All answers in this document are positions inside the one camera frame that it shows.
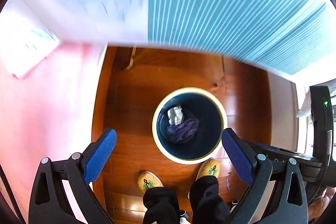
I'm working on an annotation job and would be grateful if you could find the purple plastic bag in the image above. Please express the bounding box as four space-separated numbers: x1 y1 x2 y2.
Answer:
166 118 199 143

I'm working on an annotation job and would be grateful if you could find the white paper bag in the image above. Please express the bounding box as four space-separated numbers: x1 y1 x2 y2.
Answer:
167 106 184 126

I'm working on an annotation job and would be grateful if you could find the round dark trash bin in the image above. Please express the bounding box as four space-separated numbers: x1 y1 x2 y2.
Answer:
152 88 228 165

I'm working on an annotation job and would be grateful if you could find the person's right hand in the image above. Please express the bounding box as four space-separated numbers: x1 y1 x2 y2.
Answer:
308 188 335 223

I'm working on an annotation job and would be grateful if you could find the right yellow slipper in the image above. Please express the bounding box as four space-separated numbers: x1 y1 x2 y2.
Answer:
196 158 221 180

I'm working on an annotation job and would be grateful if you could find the pink bed cover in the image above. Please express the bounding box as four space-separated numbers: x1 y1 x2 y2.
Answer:
0 41 111 224

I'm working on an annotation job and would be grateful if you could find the teal white patterned tablecloth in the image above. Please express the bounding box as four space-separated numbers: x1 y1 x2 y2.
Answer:
0 0 336 80

